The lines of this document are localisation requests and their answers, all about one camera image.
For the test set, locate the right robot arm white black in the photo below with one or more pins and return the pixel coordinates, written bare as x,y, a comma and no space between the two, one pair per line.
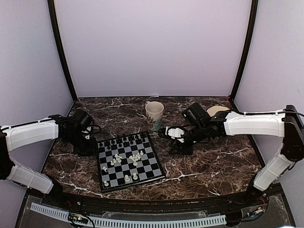
279,136

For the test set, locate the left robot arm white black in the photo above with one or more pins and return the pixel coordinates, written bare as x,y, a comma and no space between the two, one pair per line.
20,143

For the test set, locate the black grey chessboard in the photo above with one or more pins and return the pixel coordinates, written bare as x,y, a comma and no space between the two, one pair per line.
121,155

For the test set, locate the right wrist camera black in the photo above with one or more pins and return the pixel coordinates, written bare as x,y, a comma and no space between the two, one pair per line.
195,115

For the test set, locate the left black frame post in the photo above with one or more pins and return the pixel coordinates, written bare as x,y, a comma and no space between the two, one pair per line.
60,49

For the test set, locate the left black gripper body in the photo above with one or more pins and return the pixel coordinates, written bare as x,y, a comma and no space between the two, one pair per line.
80,146

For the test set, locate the white slotted cable duct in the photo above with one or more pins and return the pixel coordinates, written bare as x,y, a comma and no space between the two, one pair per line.
125,220

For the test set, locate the beige bowl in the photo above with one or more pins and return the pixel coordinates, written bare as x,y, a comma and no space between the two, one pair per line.
213,110

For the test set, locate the black frame post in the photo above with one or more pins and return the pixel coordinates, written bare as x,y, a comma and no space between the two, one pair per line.
60,49
246,48

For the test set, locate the cream floral mug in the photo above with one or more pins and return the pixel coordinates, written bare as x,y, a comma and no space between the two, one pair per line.
154,113

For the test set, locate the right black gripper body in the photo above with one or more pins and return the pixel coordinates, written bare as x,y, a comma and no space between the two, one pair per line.
199,135

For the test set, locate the right black frame post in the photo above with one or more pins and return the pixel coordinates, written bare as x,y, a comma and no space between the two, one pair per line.
246,48

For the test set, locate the black front rail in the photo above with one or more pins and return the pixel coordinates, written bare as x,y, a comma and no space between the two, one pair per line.
219,204

